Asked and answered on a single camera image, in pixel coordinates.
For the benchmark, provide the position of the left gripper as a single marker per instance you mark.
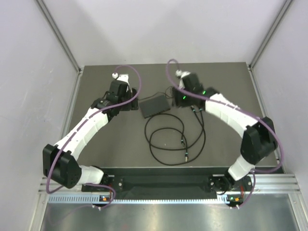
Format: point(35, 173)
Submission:
point(132, 105)

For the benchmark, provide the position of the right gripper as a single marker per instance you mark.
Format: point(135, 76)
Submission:
point(177, 101)

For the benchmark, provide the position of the dark grey network switch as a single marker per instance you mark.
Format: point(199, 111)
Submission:
point(154, 106)

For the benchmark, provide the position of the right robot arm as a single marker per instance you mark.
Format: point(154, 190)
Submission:
point(257, 136)

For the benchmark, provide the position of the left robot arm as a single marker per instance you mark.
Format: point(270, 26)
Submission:
point(60, 160)

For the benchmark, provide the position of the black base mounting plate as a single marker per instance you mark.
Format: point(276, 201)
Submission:
point(174, 186)

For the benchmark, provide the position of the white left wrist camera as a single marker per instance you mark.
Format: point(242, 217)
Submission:
point(120, 80)

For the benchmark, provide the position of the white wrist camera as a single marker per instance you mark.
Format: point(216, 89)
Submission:
point(120, 80)
point(180, 75)

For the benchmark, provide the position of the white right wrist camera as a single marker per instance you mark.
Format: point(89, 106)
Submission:
point(180, 75)

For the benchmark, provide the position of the slotted grey cable duct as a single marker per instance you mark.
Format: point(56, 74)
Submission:
point(104, 199)

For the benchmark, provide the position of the aluminium front frame rail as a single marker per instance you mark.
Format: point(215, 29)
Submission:
point(271, 183)

